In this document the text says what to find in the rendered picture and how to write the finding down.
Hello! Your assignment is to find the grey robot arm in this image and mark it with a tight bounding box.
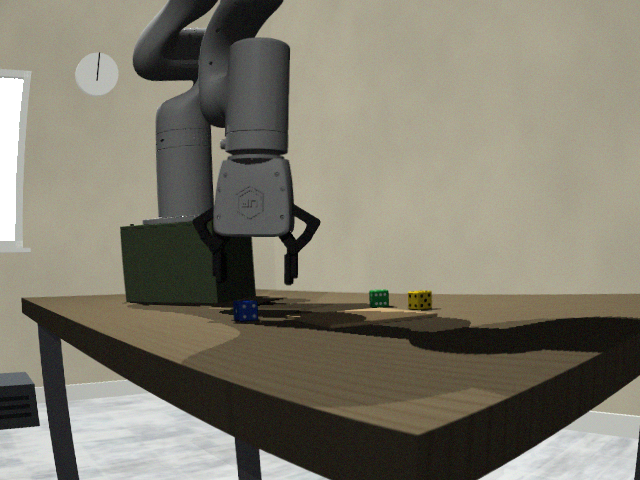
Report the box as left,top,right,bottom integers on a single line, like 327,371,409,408
133,0,290,225

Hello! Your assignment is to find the tan square mat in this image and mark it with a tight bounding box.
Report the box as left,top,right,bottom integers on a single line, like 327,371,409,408
285,307,438,328

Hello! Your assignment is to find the blue die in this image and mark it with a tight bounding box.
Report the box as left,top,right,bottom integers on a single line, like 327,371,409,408
233,300,258,322

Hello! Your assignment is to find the yellow die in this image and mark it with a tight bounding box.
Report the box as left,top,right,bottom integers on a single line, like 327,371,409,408
408,290,432,310

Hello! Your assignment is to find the green die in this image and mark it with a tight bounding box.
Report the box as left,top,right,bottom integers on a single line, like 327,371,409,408
369,290,389,308

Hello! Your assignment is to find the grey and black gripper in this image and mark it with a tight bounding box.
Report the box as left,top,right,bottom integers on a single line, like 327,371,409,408
193,154,321,285

